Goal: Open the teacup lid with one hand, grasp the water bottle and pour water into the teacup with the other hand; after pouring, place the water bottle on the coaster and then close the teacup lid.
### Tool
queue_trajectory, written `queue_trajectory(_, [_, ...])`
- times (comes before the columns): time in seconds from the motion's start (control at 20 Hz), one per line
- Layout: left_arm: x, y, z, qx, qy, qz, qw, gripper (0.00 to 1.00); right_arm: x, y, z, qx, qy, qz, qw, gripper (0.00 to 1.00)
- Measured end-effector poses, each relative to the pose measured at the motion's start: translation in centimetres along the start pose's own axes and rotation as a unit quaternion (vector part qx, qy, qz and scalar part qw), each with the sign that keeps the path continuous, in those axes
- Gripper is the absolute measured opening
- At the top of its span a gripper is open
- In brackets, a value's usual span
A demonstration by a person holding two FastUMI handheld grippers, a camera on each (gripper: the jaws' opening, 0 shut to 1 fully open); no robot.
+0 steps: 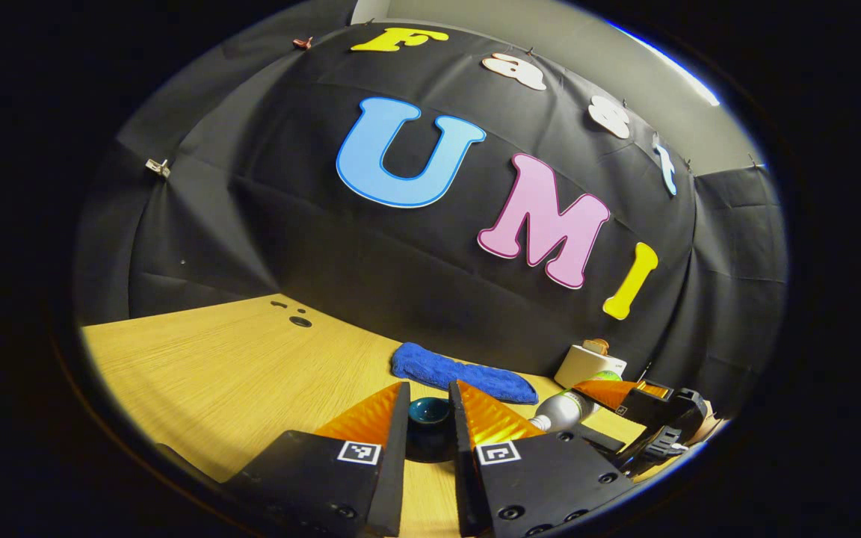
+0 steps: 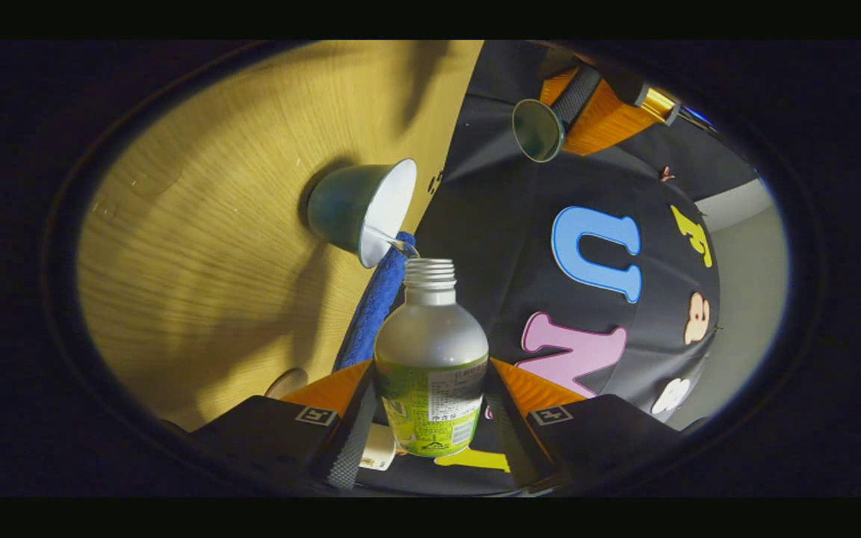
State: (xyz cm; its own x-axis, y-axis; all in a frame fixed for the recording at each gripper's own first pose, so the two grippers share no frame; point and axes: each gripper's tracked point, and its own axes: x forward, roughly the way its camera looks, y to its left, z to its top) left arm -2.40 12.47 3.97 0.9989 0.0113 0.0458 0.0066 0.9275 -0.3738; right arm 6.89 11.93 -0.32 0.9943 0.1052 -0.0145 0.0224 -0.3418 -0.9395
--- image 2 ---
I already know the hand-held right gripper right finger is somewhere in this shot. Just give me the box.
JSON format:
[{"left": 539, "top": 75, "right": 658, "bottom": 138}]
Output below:
[{"left": 484, "top": 357, "right": 689, "bottom": 486}]

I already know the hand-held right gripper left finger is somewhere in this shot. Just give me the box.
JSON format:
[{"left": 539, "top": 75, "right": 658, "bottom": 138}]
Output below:
[{"left": 191, "top": 359, "right": 379, "bottom": 490}]

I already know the round brown coaster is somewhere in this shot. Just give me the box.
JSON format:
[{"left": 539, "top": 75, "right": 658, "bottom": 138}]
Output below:
[{"left": 265, "top": 368, "right": 309, "bottom": 399}]

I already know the silver green-label water bottle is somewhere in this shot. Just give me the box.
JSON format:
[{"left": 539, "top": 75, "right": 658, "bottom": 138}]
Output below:
[{"left": 374, "top": 259, "right": 490, "bottom": 458}]

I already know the white teacup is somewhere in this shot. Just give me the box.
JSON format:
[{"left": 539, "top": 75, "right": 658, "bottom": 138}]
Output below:
[{"left": 307, "top": 158, "right": 418, "bottom": 268}]

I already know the white toaster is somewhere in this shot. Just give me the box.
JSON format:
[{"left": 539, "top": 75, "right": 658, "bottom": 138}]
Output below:
[{"left": 359, "top": 422, "right": 396, "bottom": 471}]

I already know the blue towel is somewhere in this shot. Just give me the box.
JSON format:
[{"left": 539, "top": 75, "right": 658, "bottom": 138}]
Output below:
[{"left": 333, "top": 232, "right": 416, "bottom": 372}]

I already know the black backdrop cloth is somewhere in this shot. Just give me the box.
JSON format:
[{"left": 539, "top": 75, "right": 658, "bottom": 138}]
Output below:
[{"left": 356, "top": 41, "right": 760, "bottom": 494}]

